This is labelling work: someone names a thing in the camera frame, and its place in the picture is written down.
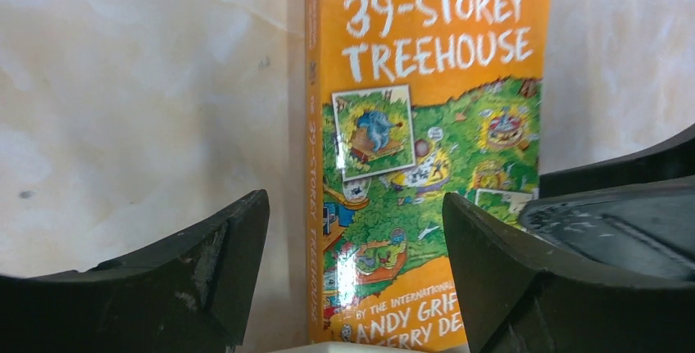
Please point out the orange paperback book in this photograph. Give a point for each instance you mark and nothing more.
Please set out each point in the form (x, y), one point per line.
(407, 101)

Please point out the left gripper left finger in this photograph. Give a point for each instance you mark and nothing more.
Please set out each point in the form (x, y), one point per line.
(189, 292)

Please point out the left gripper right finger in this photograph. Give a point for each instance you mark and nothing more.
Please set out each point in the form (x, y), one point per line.
(520, 294)

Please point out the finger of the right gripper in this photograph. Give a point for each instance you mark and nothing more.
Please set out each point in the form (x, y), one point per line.
(634, 212)

